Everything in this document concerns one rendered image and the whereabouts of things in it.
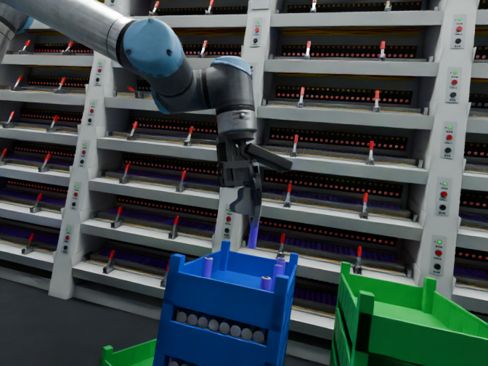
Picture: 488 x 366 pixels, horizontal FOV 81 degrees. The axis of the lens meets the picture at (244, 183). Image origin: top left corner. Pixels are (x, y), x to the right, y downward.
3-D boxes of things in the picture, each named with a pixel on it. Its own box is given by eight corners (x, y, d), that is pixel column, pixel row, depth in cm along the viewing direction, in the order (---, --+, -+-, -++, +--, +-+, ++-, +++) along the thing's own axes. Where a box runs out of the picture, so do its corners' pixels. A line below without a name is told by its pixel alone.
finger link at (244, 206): (234, 230, 64) (229, 189, 65) (260, 226, 66) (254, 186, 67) (238, 231, 61) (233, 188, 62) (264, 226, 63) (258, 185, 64)
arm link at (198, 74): (144, 60, 61) (202, 52, 60) (163, 86, 73) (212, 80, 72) (146, 102, 60) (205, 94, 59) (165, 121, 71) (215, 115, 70)
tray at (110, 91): (233, 115, 114) (234, 91, 112) (104, 107, 129) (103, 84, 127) (246, 115, 133) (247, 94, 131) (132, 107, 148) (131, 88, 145)
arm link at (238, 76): (210, 72, 71) (251, 67, 71) (216, 122, 71) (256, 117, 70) (203, 55, 62) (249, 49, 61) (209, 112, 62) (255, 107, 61)
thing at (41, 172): (71, 186, 128) (68, 156, 125) (-28, 171, 143) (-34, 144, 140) (104, 177, 147) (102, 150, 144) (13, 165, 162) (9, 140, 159)
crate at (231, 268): (282, 332, 43) (289, 278, 44) (161, 302, 48) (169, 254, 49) (295, 285, 72) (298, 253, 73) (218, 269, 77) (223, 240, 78)
